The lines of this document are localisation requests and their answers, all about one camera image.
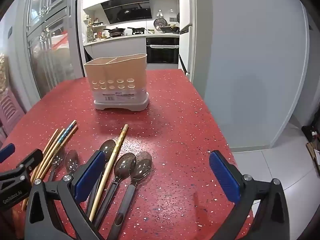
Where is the sliding glass door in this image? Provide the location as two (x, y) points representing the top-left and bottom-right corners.
(24, 0), (84, 98)

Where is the yellow speckled chopstick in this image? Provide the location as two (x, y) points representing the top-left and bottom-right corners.
(89, 124), (129, 222)

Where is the wok with wooden utensil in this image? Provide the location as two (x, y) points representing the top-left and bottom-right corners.
(160, 24), (179, 33)

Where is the bag of yellow produce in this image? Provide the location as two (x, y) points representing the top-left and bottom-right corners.
(0, 54), (10, 93)

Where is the black wok with lid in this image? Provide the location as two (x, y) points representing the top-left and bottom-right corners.
(103, 27), (125, 37)

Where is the stack of pink stools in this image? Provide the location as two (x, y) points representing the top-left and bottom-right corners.
(0, 90), (25, 135)

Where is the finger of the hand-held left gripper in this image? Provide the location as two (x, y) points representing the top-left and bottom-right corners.
(0, 143), (16, 164)
(0, 149), (44, 189)

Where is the blue flowered chopstick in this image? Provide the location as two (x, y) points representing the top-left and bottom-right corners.
(35, 120), (77, 180)
(31, 128), (66, 180)

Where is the cardboard box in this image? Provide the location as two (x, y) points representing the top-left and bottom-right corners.
(305, 141), (320, 175)

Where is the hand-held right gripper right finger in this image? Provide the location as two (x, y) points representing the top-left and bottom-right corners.
(209, 150), (293, 240)

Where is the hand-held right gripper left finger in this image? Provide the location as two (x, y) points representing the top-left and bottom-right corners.
(24, 151), (106, 240)

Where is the rack of seasoning bottles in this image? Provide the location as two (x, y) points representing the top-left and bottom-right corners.
(86, 15), (107, 43)

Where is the black range hood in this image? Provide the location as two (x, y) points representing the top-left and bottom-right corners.
(100, 0), (153, 25)

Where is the white refrigerator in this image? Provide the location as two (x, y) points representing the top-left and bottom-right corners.
(178, 0), (213, 100)

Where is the smoky transparent plastic spoon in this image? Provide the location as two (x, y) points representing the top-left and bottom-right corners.
(65, 149), (79, 177)
(86, 139), (116, 215)
(47, 145), (65, 182)
(92, 152), (137, 230)
(107, 151), (152, 240)

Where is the black built-in oven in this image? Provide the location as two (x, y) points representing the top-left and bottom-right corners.
(146, 37), (180, 64)

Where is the beige plastic cutlery holder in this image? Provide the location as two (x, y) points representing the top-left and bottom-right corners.
(84, 53), (150, 111)

